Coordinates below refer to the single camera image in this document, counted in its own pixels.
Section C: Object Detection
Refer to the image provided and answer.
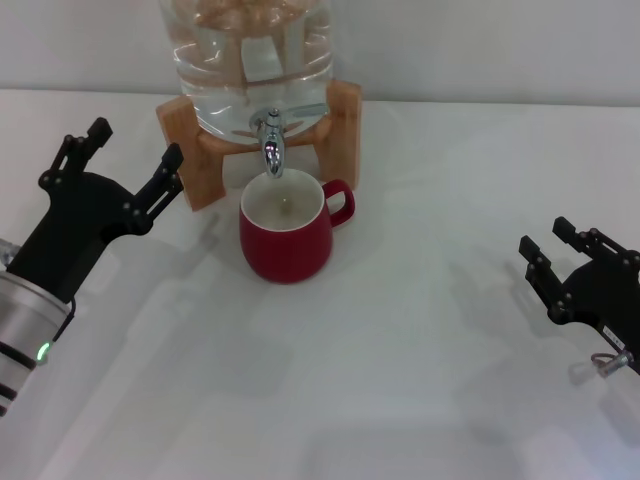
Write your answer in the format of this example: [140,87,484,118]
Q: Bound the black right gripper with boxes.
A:
[518,216,640,374]

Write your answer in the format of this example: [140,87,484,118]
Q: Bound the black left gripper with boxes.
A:
[7,117,185,304]

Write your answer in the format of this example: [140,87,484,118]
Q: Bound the red cup white inside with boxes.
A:
[237,169,357,285]

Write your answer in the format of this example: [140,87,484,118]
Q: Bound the steel faucet strainer tube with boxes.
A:
[285,102,330,121]

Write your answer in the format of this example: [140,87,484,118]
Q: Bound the wooden dispenser stand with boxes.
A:
[154,80,363,212]

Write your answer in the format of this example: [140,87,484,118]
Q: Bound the glass water dispenser jar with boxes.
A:
[158,0,335,142]

